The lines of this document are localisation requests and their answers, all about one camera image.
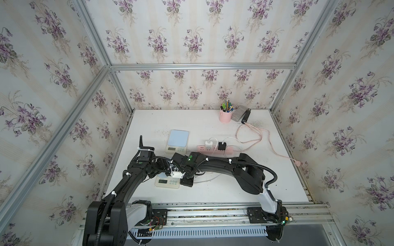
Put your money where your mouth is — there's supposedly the pink power strip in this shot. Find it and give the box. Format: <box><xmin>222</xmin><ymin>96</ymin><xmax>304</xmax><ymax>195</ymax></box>
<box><xmin>197</xmin><ymin>145</ymin><xmax>234</xmax><ymax>155</ymax></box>

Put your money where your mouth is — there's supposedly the white USB charger adapter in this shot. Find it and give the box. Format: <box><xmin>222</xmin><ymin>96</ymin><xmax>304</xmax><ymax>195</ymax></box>
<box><xmin>205</xmin><ymin>140</ymin><xmax>213</xmax><ymax>151</ymax></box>

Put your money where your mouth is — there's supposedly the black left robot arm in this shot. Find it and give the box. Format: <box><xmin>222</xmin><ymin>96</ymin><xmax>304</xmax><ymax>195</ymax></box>
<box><xmin>82</xmin><ymin>141</ymin><xmax>171</xmax><ymax>246</ymax></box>

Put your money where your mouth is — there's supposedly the aluminium enclosure frame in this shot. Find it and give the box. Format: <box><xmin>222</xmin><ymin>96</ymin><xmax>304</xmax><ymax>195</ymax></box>
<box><xmin>1</xmin><ymin>1</ymin><xmax>336</xmax><ymax>227</ymax></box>

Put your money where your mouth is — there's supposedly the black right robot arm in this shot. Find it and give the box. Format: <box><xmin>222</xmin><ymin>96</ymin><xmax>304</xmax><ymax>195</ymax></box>
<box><xmin>168</xmin><ymin>152</ymin><xmax>289</xmax><ymax>226</ymax></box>

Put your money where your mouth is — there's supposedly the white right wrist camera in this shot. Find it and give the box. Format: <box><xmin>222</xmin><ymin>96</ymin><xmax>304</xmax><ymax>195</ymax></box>
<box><xmin>170</xmin><ymin>171</ymin><xmax>185</xmax><ymax>179</ymax></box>

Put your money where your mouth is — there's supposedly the black stapler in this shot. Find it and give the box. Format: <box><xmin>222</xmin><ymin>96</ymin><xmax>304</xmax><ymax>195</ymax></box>
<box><xmin>241</xmin><ymin>109</ymin><xmax>251</xmax><ymax>124</ymax></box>

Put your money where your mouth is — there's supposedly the black USB charger adapter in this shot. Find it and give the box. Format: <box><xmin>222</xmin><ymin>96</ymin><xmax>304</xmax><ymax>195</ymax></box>
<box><xmin>217</xmin><ymin>141</ymin><xmax>227</xmax><ymax>151</ymax></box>

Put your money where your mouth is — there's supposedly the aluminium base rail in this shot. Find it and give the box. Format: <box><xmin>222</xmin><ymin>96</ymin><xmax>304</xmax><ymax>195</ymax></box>
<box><xmin>124</xmin><ymin>203</ymin><xmax>345</xmax><ymax>246</ymax></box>

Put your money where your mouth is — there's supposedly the pens and markers bundle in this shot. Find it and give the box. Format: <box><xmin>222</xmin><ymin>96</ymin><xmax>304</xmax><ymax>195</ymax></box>
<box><xmin>221</xmin><ymin>99</ymin><xmax>234</xmax><ymax>113</ymax></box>

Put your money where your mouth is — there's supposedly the pink metal pen bucket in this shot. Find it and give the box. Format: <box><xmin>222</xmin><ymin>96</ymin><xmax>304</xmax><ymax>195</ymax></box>
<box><xmin>219</xmin><ymin>111</ymin><xmax>233</xmax><ymax>124</ymax></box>

